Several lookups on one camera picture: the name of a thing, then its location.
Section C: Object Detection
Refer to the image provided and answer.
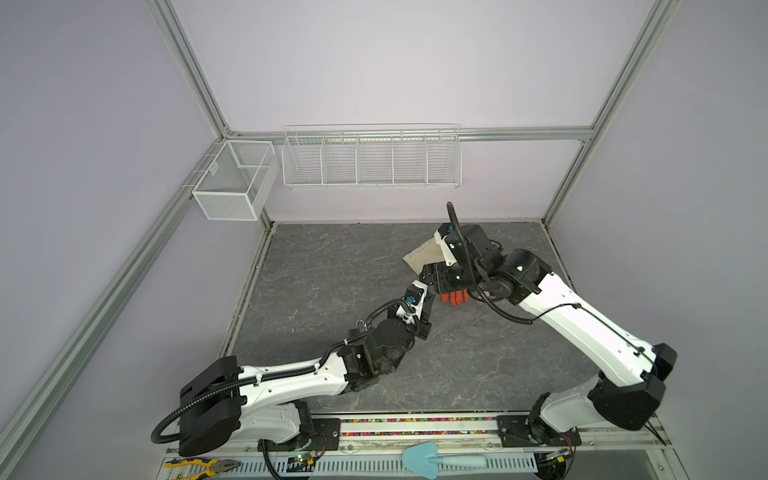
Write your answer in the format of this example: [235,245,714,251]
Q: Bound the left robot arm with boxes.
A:
[150,294,435,457]

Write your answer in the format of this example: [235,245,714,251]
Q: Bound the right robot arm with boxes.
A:
[420,203,678,446]

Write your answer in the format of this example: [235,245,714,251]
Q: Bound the red rubber glove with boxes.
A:
[441,290,471,306]

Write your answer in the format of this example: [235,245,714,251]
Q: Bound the cream work glove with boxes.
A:
[403,238,445,275]

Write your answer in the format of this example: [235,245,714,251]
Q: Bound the teal trowel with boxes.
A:
[401,442,488,479]

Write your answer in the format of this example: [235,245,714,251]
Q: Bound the white mesh box basket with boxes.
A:
[192,140,279,221]

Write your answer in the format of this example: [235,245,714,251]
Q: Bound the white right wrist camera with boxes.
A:
[433,223,459,267]

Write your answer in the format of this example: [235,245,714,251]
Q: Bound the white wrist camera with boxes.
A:
[433,223,459,267]
[398,280,429,324]

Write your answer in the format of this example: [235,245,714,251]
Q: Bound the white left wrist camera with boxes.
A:
[398,280,429,324]

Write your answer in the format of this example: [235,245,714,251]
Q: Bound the white wire shelf basket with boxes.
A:
[282,123,463,189]

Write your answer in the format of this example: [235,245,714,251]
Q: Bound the yellow handled pliers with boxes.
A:
[164,457,241,480]

